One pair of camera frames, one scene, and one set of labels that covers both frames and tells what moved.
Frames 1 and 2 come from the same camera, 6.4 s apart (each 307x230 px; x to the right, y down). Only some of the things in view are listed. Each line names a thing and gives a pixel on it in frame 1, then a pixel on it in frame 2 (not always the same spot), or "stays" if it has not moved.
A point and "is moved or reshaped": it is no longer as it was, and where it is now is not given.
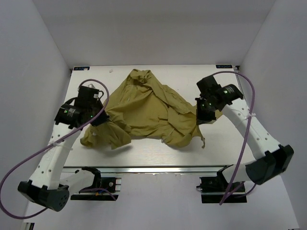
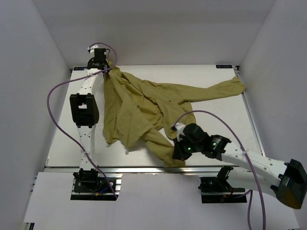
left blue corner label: [81, 68] stays
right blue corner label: [224, 66] stays
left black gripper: [104, 118] → [107, 64]
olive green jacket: [141, 108] is moved or reshaped
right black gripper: [200, 118] → [179, 153]
